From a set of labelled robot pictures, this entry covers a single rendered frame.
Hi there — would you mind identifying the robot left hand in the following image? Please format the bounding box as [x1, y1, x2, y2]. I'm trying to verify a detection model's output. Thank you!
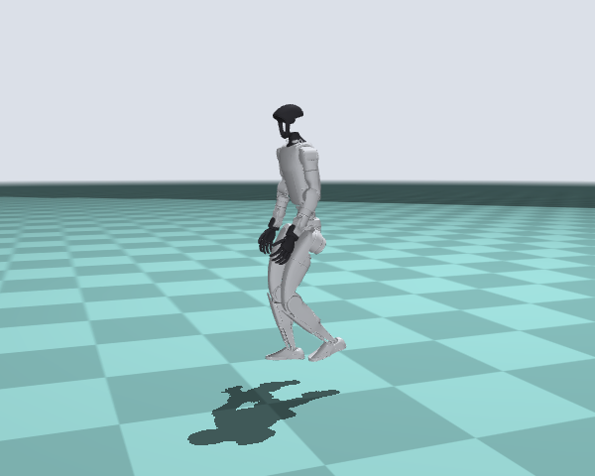
[269, 225, 298, 265]

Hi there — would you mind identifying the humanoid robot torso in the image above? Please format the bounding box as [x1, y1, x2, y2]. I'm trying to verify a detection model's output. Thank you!
[280, 139, 321, 238]

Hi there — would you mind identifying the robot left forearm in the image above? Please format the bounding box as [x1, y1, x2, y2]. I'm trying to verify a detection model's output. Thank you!
[288, 188, 319, 237]

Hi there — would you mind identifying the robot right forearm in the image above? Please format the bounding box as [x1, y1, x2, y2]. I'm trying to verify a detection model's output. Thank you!
[272, 190, 290, 228]

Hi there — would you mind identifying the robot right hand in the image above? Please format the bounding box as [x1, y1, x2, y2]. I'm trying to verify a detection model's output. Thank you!
[258, 217, 280, 254]

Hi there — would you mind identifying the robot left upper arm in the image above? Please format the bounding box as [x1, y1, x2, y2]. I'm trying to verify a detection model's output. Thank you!
[298, 147, 320, 201]

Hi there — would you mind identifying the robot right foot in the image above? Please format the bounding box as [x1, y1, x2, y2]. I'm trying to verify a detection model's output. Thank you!
[266, 347, 304, 360]

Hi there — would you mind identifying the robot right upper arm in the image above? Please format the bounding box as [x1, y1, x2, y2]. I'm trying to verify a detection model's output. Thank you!
[277, 148, 289, 195]

